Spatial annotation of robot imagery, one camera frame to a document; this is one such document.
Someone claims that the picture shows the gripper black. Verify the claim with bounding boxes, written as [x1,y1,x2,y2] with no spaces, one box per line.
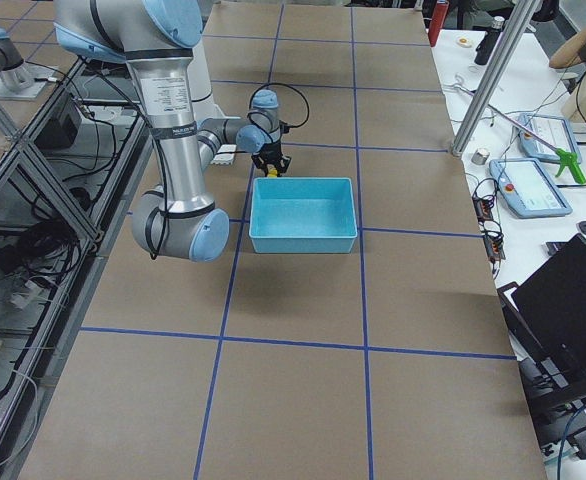
[251,142,292,175]

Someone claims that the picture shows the red bottle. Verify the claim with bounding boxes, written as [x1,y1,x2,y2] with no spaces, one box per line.
[428,0,449,47]

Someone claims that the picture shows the white pedestal column base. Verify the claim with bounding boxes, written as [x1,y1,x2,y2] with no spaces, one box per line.
[187,29,239,167]

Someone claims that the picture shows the light blue plastic bin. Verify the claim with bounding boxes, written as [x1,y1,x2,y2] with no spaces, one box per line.
[249,177,357,254]

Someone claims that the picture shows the person's forearm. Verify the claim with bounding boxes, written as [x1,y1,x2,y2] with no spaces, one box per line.
[549,30,586,69]

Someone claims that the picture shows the black laptop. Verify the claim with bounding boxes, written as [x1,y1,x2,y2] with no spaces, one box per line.
[512,234,586,373]

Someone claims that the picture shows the teach pendant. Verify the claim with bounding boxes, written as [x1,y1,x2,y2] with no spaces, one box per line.
[518,112,581,164]
[488,158,573,219]

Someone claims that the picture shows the near teach pendant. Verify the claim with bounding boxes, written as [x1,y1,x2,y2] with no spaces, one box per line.
[488,158,573,219]

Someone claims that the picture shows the far teach pendant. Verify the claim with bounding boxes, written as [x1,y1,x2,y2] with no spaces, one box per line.
[518,112,581,164]

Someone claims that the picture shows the green plastic tool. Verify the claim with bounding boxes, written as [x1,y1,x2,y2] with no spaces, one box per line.
[555,148,586,185]

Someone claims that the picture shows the aluminium frame post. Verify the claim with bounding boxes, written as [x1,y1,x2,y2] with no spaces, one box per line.
[450,0,541,157]

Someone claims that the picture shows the small silver cylinder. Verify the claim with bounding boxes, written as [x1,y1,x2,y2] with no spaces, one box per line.
[471,148,490,165]

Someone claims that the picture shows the white tape roll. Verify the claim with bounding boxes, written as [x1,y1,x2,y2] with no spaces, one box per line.
[456,37,473,48]

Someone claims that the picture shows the black bottle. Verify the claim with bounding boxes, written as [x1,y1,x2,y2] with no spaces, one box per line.
[474,16,505,66]

